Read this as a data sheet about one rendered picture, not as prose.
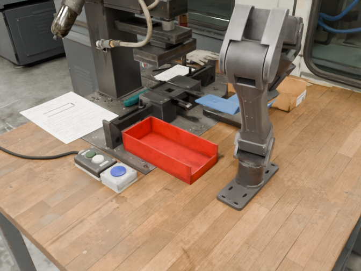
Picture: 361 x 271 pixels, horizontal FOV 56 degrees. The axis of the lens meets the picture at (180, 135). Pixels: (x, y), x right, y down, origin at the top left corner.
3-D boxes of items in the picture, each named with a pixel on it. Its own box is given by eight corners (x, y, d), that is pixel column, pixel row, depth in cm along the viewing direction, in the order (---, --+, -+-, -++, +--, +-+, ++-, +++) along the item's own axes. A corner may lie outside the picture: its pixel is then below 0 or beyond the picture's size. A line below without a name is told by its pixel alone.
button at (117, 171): (117, 183, 85) (117, 177, 84) (107, 176, 87) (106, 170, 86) (129, 175, 88) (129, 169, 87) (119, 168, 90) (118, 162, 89)
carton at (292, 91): (288, 115, 115) (291, 94, 111) (226, 94, 129) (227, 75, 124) (304, 100, 123) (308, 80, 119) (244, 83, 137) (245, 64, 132)
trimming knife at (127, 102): (122, 107, 121) (128, 108, 119) (121, 100, 120) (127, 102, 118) (156, 88, 133) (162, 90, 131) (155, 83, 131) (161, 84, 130)
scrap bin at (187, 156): (190, 185, 86) (190, 166, 83) (123, 149, 100) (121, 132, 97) (217, 162, 94) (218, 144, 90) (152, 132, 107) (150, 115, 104)
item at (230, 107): (237, 116, 94) (238, 106, 92) (194, 101, 103) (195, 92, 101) (251, 109, 98) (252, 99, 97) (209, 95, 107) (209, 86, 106)
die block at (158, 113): (163, 127, 109) (161, 106, 105) (141, 117, 115) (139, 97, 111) (201, 103, 122) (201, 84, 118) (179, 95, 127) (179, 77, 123)
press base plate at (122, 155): (146, 183, 92) (145, 174, 90) (44, 123, 119) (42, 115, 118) (264, 94, 133) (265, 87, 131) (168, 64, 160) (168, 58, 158)
